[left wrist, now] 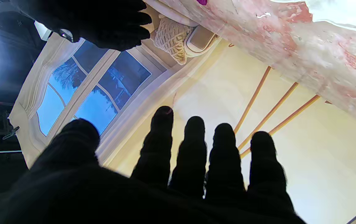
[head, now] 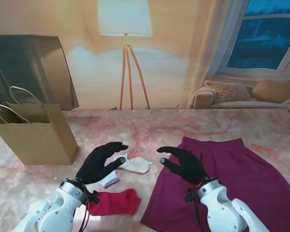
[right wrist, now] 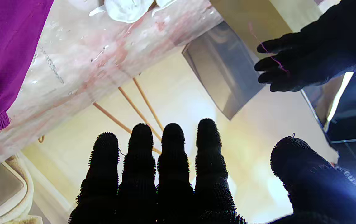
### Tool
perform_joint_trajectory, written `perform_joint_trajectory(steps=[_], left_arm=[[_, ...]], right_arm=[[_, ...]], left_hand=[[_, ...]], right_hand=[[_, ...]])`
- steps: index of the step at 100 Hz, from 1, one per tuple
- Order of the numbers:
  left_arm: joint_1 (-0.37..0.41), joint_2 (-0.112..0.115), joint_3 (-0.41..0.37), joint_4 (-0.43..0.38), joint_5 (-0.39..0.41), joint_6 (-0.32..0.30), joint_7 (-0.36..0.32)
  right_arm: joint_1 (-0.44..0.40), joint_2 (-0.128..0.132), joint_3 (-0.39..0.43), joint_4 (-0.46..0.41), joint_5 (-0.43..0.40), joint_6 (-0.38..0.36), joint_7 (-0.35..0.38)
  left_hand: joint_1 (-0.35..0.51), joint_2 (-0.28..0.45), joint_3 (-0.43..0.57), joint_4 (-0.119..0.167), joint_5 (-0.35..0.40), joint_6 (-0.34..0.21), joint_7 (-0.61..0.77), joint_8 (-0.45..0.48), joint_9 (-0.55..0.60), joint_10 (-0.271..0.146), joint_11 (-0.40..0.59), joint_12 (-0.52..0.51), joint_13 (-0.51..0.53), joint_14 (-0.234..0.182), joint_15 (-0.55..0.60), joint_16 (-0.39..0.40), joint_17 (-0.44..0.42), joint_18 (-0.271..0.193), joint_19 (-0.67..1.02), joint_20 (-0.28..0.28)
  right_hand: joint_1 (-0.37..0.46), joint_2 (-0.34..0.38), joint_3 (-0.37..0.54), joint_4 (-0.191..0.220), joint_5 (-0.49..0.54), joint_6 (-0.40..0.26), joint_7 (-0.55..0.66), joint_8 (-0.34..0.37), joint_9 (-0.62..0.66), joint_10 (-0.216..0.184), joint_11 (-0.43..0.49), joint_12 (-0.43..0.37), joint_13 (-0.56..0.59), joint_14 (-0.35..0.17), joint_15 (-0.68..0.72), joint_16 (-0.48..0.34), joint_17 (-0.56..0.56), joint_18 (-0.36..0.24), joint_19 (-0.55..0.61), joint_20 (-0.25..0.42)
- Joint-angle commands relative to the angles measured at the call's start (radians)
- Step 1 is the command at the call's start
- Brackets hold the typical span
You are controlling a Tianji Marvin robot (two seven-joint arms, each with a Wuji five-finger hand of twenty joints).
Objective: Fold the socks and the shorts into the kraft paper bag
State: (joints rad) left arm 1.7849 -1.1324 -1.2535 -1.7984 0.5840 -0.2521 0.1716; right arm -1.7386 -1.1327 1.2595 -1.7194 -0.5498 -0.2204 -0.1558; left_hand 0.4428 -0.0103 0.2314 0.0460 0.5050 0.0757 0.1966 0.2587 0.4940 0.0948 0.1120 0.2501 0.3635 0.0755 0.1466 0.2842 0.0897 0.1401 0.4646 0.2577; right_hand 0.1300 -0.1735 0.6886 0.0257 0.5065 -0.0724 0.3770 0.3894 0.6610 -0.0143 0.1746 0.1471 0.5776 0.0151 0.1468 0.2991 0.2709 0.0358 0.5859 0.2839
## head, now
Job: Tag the red ankle sock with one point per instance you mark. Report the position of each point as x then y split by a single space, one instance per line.
116 201

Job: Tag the white framed window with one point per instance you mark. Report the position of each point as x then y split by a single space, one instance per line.
263 41

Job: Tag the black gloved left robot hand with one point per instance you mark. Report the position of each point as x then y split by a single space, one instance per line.
94 164

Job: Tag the magenta shorts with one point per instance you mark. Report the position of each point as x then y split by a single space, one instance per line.
232 183

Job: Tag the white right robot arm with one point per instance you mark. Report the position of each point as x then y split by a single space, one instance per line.
220 205

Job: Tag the sheer white curtain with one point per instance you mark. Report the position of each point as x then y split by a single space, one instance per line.
215 48

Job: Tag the cream knitted cushion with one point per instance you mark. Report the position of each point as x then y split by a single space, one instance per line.
227 90

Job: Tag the kraft paper bag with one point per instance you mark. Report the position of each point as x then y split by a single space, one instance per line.
38 142

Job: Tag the cream ankle sock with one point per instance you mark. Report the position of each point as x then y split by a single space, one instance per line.
137 165

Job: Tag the white tripod floor lamp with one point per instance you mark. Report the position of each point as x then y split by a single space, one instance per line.
124 19

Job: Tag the dark grey flat screen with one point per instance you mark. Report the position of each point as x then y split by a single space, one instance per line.
26 62

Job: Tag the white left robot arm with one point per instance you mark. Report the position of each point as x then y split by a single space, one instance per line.
55 210

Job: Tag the white ankle sock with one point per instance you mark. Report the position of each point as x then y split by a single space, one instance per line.
108 180

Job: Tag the beige sofa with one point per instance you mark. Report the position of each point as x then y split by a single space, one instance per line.
232 104

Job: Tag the plain tan cushion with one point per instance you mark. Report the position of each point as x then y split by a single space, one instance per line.
273 90

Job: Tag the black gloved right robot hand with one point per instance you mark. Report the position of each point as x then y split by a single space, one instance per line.
191 169

